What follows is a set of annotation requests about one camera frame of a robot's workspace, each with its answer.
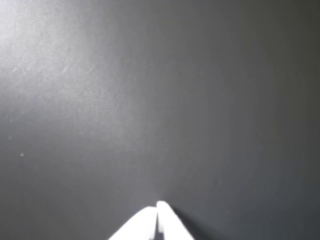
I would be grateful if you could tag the dark grey table mat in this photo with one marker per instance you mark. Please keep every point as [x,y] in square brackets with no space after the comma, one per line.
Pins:
[175,100]

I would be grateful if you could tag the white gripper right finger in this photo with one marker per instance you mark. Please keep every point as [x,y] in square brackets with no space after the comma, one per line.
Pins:
[170,222]

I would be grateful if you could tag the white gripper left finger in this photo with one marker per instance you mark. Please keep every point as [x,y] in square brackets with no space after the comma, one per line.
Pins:
[142,225]

